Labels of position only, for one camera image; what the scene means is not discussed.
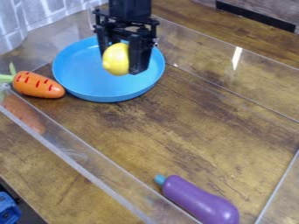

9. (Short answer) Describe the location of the blue object at corner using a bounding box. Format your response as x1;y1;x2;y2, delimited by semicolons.
0;192;21;224

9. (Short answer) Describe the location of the yellow toy lemon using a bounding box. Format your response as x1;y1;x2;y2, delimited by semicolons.
101;43;129;76

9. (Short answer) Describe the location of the clear acrylic enclosure wall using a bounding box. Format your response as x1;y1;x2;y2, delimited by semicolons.
0;0;299;224

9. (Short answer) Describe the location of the orange toy carrot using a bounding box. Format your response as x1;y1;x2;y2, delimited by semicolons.
0;63;65;99

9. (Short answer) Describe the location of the purple toy eggplant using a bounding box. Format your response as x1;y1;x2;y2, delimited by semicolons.
153;174;239;224

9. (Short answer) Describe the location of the blue round tray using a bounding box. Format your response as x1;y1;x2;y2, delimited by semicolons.
51;37;165;102

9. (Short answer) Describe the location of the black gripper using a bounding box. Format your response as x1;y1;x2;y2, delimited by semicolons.
92;0;159;75

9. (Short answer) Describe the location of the white patterned curtain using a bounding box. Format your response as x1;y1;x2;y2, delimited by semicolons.
0;0;108;55

